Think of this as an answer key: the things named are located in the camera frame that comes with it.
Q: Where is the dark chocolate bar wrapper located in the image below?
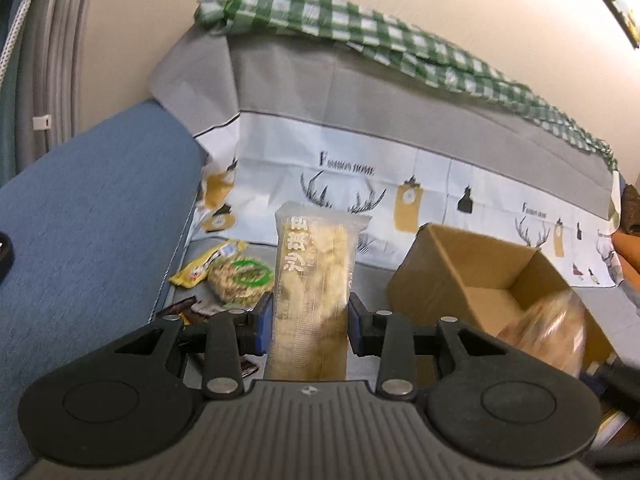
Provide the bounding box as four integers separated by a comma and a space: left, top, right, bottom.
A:
158, 296, 259, 378

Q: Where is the round seed cake green label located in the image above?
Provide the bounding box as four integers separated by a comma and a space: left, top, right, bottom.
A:
207, 257, 274, 308

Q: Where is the yellow candy bar wrapper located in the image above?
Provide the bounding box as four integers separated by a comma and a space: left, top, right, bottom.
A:
169, 240, 248, 289

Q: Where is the clear bag of cookies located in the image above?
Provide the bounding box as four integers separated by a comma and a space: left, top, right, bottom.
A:
497, 290, 587, 377

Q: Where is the white sachima cake packet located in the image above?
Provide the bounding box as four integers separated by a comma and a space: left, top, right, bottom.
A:
265, 202, 371, 382

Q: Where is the brown cardboard box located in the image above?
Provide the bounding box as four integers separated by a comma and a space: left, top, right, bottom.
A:
386, 223, 613, 374

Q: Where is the orange cushion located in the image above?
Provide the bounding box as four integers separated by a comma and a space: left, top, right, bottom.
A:
612, 230, 640, 290

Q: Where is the grey deer print sofa cover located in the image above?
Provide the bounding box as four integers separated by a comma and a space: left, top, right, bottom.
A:
149, 30, 634, 361

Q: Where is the grey curtain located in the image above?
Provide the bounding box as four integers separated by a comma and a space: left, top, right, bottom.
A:
1, 0, 89, 183

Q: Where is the green checkered cloth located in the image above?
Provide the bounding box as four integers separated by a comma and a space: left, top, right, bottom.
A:
194, 0, 618, 171

